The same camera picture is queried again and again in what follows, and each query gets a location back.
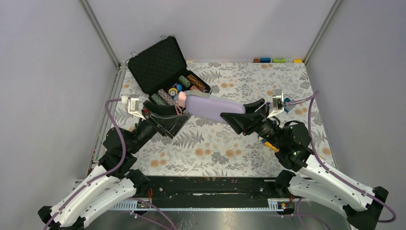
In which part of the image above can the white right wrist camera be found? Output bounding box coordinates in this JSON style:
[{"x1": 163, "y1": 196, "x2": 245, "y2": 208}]
[{"x1": 268, "y1": 89, "x2": 284, "y2": 118}]

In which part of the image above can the yellow ten chip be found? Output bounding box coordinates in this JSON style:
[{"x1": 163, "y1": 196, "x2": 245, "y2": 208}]
[{"x1": 168, "y1": 88, "x2": 179, "y2": 97}]

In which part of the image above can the yellow toy brick vehicle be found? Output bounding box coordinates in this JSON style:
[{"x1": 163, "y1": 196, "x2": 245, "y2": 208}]
[{"x1": 258, "y1": 136, "x2": 279, "y2": 152}]

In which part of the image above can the green block at wall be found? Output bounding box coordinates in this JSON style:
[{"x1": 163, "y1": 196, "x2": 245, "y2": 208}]
[{"x1": 272, "y1": 58, "x2": 286, "y2": 63}]

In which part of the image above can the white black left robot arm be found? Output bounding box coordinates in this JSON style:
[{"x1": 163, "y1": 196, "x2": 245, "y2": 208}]
[{"x1": 38, "y1": 98, "x2": 191, "y2": 230}]

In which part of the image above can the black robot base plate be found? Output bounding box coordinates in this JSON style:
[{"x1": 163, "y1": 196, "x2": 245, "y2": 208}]
[{"x1": 133, "y1": 176, "x2": 298, "y2": 210}]

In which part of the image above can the aluminium frame rail left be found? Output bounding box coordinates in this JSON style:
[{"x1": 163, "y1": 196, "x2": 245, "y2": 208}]
[{"x1": 79, "y1": 0, "x2": 125, "y2": 176}]

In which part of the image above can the lilac umbrella zip case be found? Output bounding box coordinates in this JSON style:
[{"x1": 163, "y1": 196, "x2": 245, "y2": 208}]
[{"x1": 185, "y1": 91, "x2": 245, "y2": 124}]

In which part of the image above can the red chip stack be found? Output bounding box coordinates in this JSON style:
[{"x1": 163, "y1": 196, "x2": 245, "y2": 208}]
[{"x1": 190, "y1": 86, "x2": 201, "y2": 92}]

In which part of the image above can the green blue chip stack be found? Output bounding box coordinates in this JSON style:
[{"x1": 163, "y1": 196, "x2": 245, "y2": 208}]
[{"x1": 151, "y1": 93, "x2": 168, "y2": 106}]

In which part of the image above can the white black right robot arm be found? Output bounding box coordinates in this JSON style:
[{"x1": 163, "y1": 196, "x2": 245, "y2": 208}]
[{"x1": 220, "y1": 100, "x2": 388, "y2": 230}]

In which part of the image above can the blue block at wall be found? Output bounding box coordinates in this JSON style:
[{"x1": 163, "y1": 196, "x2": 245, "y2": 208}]
[{"x1": 259, "y1": 57, "x2": 272, "y2": 63}]

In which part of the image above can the aluminium frame rail right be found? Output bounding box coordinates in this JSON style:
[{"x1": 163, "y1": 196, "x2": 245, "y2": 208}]
[{"x1": 303, "y1": 0, "x2": 343, "y2": 65}]

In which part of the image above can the floral table cloth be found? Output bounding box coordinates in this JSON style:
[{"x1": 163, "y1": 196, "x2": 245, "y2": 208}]
[{"x1": 106, "y1": 62, "x2": 336, "y2": 178}]

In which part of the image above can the aluminium frame rail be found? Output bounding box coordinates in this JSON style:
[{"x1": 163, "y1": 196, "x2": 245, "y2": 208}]
[
  {"x1": 79, "y1": 0, "x2": 125, "y2": 176},
  {"x1": 303, "y1": 0, "x2": 343, "y2": 65}
]

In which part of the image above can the black poker chip case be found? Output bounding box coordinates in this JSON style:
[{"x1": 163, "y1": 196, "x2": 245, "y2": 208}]
[{"x1": 126, "y1": 36, "x2": 212, "y2": 103}]

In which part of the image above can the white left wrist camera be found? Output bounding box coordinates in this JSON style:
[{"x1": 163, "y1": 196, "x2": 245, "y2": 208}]
[{"x1": 121, "y1": 95, "x2": 146, "y2": 120}]

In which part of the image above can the pink folding umbrella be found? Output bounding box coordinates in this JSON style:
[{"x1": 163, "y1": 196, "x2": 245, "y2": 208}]
[{"x1": 175, "y1": 92, "x2": 187, "y2": 115}]

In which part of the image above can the blue toy brick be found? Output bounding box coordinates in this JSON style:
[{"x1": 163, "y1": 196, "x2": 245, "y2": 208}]
[{"x1": 284, "y1": 97, "x2": 291, "y2": 113}]

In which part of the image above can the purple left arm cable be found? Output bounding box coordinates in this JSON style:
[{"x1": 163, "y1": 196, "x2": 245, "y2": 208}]
[{"x1": 43, "y1": 98, "x2": 127, "y2": 230}]

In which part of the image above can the orange black chip stack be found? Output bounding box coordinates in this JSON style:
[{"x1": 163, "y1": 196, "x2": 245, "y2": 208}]
[{"x1": 186, "y1": 74, "x2": 206, "y2": 92}]

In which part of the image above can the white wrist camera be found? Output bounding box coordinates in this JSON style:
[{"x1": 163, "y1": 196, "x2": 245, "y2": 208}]
[
  {"x1": 268, "y1": 89, "x2": 284, "y2": 118},
  {"x1": 121, "y1": 95, "x2": 146, "y2": 120}
]

